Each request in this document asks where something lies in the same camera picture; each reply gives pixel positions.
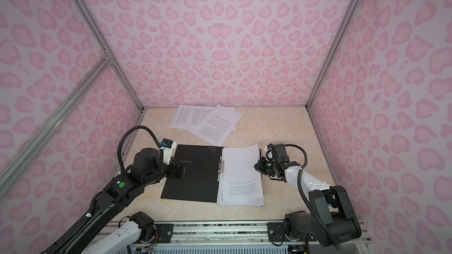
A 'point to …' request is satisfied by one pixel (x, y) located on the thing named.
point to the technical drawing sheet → (219, 200)
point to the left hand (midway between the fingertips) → (183, 158)
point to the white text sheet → (218, 126)
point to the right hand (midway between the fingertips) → (254, 164)
